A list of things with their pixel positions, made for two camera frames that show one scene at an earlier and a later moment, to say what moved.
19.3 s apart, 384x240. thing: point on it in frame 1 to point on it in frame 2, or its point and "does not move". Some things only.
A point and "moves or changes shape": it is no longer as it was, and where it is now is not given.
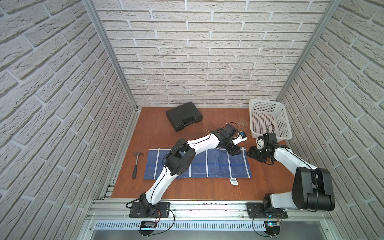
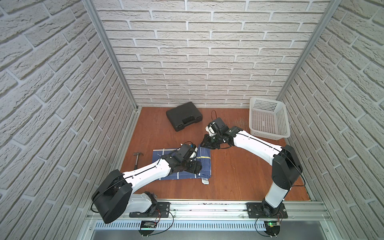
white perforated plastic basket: x=269 y=116 does not move
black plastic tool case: x=180 y=116 does not move
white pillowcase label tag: x=234 y=181 to x=205 y=181
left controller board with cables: x=147 y=228 does not move
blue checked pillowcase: x=210 y=163 moves or changes shape
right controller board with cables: x=272 y=228 does not move
